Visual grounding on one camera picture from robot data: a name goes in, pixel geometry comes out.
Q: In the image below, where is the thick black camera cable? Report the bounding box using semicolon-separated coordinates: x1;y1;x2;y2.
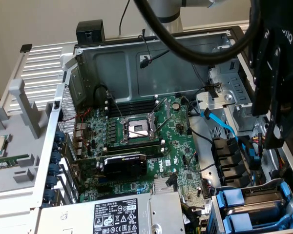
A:
133;0;261;66

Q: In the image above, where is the black power wire connector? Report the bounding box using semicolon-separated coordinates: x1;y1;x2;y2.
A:
165;172;179;193

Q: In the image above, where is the blue SATA wire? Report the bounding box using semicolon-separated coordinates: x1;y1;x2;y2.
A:
201;108;261;169

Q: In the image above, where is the hard disk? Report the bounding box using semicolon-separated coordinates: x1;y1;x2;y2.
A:
216;181;293;220

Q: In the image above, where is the metal locking lever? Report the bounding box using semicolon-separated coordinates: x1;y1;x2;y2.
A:
150;97;168;117
106;91;125;121

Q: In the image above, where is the grey metal drive cage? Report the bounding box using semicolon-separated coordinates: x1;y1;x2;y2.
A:
195;58;268;137

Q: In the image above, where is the green motherboard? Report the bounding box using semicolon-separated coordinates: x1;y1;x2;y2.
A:
73;95;217;221

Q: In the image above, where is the red yellow black power wire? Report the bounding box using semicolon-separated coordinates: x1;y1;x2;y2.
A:
250;133;288;171

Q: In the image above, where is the open black PC case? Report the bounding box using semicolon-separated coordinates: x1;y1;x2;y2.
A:
29;25;293;234

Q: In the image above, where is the RAM stick with black chips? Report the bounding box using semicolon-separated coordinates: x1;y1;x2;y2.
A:
105;142;165;158

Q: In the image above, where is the braided power cable bundle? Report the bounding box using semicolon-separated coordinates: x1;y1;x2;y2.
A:
180;203;206;234

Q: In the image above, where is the thin red black wire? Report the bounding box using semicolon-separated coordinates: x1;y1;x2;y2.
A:
138;34;154;63

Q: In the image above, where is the RAM stick with white label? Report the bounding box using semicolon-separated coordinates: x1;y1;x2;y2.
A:
0;153;30;171

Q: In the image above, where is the thin black hanging cable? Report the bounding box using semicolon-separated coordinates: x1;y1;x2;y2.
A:
119;0;131;38

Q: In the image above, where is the grey power supply unit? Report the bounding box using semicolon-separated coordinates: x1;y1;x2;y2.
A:
38;191;186;234

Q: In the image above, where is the black wire with connector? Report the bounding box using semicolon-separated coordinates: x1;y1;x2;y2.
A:
139;50;222;98

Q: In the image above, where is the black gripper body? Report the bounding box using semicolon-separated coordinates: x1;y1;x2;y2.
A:
249;0;293;74

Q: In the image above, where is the black graphics card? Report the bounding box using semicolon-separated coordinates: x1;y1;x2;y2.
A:
72;151;167;182

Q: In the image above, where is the CPU socket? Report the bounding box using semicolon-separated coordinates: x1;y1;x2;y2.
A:
119;113;162;145

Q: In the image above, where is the black block holder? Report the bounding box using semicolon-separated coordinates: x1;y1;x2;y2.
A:
76;19;105;46

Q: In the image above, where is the metal socket cover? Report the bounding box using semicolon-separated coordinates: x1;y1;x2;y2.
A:
147;111;162;140

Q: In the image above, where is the silver chipset heat sink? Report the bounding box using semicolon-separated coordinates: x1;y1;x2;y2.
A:
153;177;174;195

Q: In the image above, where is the black RAM slot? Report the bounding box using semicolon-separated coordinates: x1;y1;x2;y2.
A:
109;106;159;113
109;109;159;117
111;103;159;110
112;100;159;107

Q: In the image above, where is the grey parts rack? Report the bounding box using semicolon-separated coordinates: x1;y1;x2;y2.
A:
0;78;58;195

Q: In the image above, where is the looped black wire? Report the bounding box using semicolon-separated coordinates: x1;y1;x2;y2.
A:
94;84;113;104

